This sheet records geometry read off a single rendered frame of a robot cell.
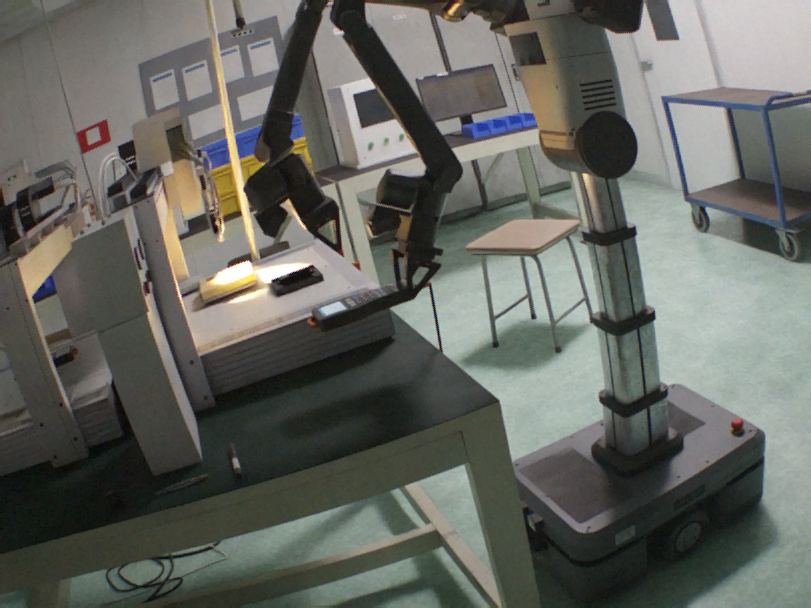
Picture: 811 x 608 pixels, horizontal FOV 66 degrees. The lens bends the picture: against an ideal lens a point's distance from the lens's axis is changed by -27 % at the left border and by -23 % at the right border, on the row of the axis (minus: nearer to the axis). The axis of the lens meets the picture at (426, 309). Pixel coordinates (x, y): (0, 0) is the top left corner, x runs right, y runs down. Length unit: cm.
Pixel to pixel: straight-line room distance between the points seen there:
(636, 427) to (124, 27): 507
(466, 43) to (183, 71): 222
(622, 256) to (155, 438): 107
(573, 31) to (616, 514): 109
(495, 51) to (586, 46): 439
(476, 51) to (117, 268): 487
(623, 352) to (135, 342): 108
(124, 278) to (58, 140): 477
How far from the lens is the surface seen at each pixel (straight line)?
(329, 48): 562
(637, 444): 193
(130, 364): 136
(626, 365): 183
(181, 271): 234
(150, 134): 213
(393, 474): 133
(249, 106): 595
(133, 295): 133
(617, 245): 176
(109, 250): 132
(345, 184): 421
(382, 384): 151
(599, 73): 165
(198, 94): 593
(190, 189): 213
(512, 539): 149
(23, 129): 614
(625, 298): 179
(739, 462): 196
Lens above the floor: 133
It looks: 18 degrees down
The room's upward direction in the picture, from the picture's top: 15 degrees counter-clockwise
